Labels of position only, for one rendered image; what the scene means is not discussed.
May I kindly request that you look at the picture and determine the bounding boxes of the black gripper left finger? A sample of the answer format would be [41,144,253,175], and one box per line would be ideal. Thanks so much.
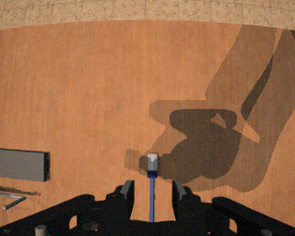
[0,180,135,236]

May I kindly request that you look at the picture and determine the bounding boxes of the blue patch cord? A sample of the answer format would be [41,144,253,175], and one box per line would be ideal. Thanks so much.
[149,178,154,222]

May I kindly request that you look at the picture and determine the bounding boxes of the grey cable plug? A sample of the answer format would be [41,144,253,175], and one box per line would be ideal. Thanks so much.
[147,153,157,178]

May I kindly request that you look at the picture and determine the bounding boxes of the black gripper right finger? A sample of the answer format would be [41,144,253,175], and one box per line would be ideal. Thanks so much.
[172,181,295,236]

